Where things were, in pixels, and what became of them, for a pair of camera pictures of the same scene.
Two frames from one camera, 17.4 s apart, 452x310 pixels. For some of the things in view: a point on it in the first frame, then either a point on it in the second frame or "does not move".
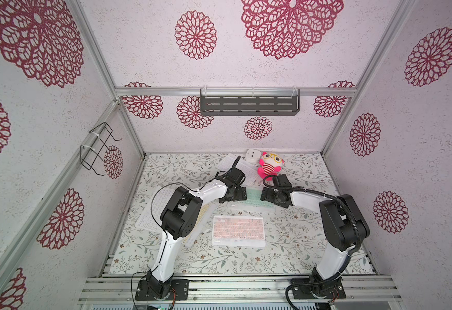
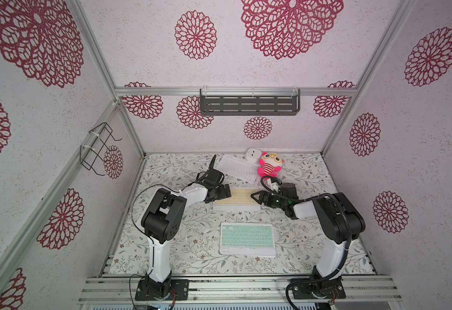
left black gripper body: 239,195 to 221,193
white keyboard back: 249,169 does not move
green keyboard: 254,197 to 247,239
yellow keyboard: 205,214 to 241,199
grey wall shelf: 250,102 does not move
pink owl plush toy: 269,165 does not move
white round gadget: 253,155 does not move
